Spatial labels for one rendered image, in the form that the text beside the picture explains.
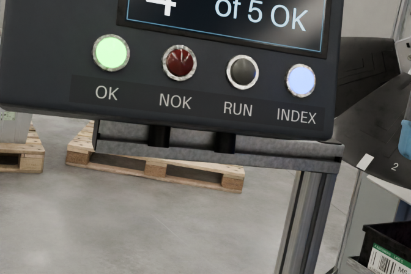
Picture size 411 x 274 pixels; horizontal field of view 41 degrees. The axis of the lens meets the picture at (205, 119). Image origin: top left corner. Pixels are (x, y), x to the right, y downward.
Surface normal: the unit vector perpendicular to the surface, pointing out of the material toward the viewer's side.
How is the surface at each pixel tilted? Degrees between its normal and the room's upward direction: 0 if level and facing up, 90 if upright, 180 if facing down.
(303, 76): 71
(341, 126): 53
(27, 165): 90
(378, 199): 90
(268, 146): 90
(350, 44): 80
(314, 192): 90
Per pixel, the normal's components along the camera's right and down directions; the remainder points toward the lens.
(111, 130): 0.29, 0.24
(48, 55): 0.32, -0.02
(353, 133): -0.30, -0.55
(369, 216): -0.94, -0.11
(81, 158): 0.01, 0.22
